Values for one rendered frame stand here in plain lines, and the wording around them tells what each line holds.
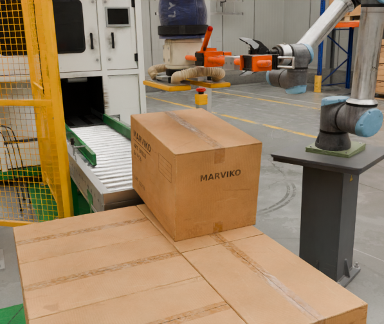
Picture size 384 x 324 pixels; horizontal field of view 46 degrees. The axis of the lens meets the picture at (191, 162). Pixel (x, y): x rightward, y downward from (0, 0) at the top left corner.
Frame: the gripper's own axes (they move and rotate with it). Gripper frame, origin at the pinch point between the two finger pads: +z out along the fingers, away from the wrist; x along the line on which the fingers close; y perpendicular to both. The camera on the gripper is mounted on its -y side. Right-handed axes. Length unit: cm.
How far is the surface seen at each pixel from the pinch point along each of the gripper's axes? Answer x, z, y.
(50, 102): -30, 59, 135
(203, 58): 0.5, 17.5, -1.8
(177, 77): -7.3, 24.5, 8.8
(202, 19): 15.6, 8.1, 17.0
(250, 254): -75, 11, -26
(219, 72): -6.1, 5.7, 6.8
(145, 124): -30, 31, 35
